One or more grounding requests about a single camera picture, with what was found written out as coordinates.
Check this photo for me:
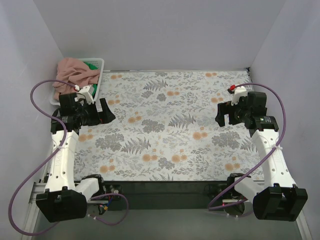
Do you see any pink t-shirt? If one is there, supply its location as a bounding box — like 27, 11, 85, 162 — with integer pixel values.
56, 57, 93, 88

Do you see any floral table mat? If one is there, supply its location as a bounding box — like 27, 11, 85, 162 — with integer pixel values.
74, 71, 259, 181

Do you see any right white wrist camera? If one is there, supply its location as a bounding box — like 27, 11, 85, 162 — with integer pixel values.
228, 85, 248, 106

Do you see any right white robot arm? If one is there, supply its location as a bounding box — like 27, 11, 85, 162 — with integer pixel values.
215, 87, 308, 222

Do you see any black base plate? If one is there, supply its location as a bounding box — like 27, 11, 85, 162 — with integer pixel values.
104, 181, 227, 210

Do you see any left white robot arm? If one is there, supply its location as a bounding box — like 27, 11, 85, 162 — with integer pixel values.
36, 93, 116, 223

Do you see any green t-shirt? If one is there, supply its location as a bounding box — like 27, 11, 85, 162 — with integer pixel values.
84, 61, 100, 97

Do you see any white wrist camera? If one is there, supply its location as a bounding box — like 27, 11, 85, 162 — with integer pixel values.
228, 85, 248, 106
74, 85, 94, 105

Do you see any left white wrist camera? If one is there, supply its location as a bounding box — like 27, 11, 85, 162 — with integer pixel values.
74, 85, 94, 105

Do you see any white plastic basket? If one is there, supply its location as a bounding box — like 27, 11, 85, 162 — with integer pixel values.
49, 57, 104, 106

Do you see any aluminium frame rail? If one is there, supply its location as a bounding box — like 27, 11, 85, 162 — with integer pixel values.
22, 174, 49, 233

